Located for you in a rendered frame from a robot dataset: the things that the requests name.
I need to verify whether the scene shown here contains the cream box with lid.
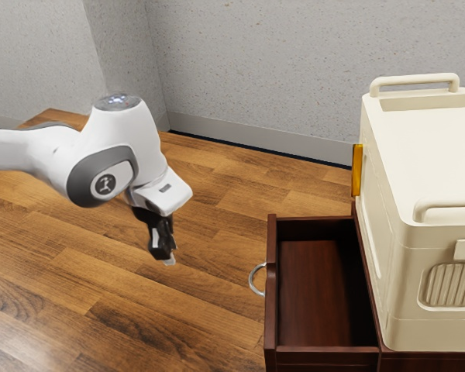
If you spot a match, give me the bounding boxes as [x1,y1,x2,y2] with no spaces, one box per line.
[350,72,465,353]

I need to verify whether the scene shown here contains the open dark brown drawer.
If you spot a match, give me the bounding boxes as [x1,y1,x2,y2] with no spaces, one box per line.
[248,213,381,372]

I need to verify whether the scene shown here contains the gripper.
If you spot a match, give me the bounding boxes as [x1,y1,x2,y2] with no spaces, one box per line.
[132,205,178,267]

